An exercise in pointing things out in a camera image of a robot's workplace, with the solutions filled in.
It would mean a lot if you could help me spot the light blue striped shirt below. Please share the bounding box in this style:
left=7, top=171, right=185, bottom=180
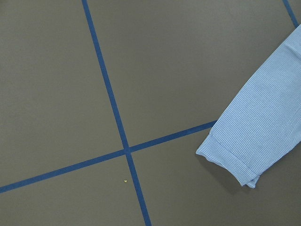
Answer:
left=196, top=28, right=301, bottom=188

